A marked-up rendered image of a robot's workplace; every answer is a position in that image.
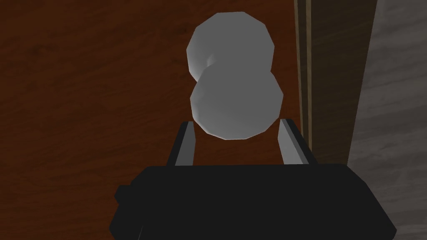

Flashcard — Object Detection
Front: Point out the grey round door knob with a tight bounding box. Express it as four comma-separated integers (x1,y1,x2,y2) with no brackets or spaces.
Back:
186,11,284,140

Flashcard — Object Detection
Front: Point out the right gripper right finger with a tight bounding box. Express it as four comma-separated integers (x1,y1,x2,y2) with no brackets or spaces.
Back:
277,118,318,165

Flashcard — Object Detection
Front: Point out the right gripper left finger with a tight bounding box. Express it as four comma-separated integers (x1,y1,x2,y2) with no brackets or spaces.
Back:
166,121,197,167

